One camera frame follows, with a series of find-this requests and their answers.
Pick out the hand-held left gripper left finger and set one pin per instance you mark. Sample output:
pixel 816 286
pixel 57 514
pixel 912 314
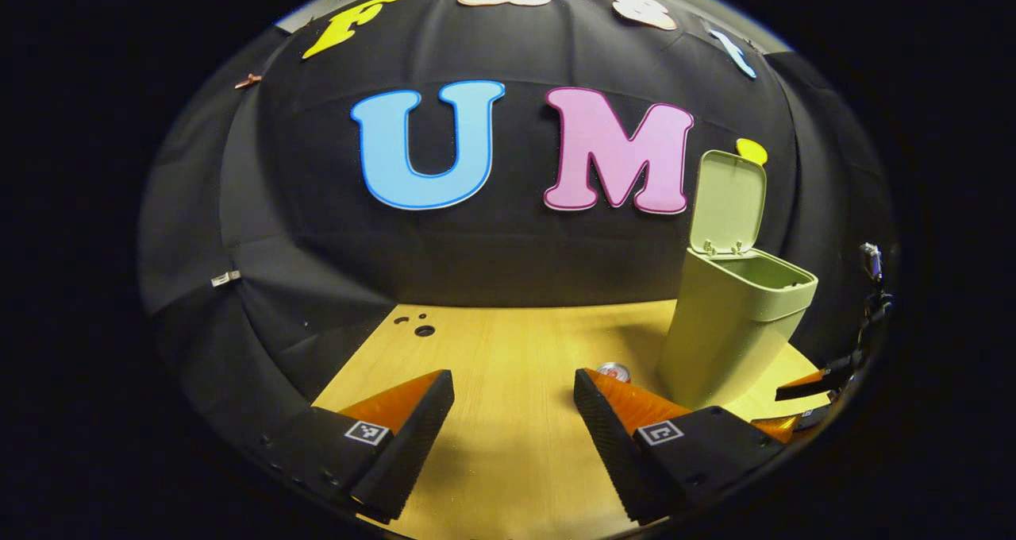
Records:
pixel 421 437

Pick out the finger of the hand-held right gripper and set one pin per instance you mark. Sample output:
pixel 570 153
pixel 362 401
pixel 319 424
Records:
pixel 782 426
pixel 829 379

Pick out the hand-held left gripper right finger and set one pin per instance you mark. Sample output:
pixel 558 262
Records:
pixel 607 445

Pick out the orange pop can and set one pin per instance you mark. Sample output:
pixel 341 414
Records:
pixel 615 370

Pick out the green desktop garbage bin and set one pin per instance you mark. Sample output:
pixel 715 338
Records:
pixel 722 333

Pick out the wooden desktop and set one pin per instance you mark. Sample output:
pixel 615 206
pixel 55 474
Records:
pixel 508 413

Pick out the black backdrop cloth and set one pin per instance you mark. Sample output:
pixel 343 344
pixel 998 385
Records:
pixel 508 262

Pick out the silver metal cloth clip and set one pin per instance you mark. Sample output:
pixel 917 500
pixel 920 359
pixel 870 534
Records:
pixel 225 279

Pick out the red cloth clip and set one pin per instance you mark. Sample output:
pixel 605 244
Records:
pixel 248 81

